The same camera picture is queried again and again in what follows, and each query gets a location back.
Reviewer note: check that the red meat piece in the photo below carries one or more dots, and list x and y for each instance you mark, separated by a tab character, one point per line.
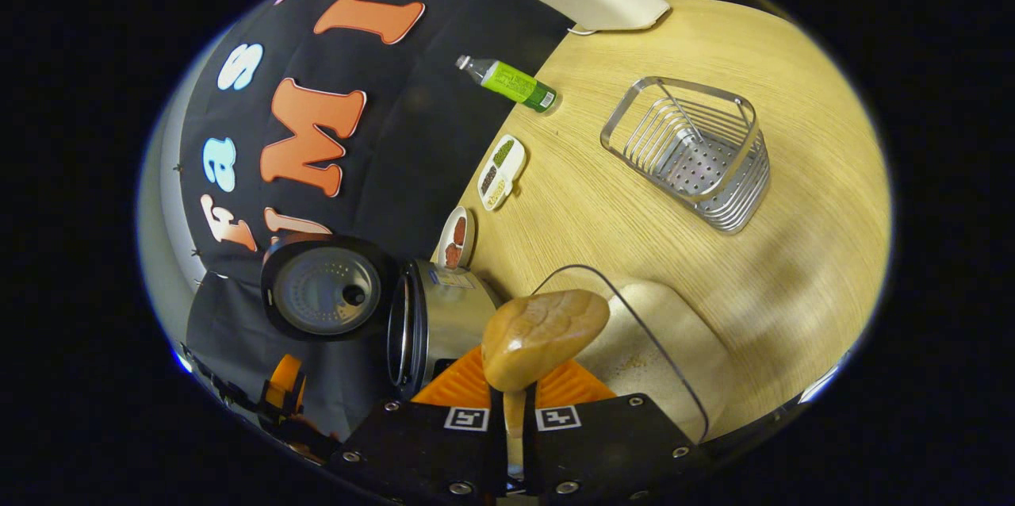
460	230
453	256

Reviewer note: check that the white round plate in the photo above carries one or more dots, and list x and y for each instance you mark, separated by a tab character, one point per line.
469	240

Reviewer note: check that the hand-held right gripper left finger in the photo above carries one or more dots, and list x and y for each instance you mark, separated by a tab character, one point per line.
420	450

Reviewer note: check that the clear rice container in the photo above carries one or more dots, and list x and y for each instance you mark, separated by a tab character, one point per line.
674	363

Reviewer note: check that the wooden spoon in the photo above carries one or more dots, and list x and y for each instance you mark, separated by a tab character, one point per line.
539	335

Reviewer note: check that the dark grey rice cooker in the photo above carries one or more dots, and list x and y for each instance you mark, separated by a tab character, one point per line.
444	323

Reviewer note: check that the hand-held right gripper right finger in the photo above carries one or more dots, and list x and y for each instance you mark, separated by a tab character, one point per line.
610	450

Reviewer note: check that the white divided bean dish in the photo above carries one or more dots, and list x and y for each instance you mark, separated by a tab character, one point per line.
501	173

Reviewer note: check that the black backdrop cloth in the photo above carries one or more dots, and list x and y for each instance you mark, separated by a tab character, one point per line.
420	133

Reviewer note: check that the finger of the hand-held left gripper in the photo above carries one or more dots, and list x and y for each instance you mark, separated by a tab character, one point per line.
284	387

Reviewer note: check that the green label plastic bottle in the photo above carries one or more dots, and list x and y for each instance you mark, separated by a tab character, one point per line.
511	83

